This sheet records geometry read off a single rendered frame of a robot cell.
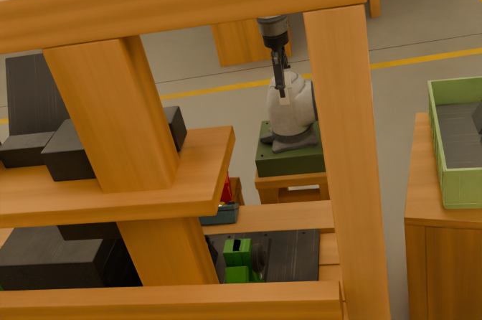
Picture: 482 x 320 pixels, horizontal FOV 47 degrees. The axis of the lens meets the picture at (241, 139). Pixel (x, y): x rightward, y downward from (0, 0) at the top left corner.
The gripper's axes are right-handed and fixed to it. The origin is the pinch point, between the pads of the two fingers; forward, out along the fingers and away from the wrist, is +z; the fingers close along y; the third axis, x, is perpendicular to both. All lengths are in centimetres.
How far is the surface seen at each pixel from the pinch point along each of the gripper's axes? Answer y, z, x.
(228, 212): -12.9, 37.2, 24.7
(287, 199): 16, 58, 10
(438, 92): 59, 41, -54
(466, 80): 58, 36, -65
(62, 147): -68, -30, 35
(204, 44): 354, 131, 130
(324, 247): -25, 43, -8
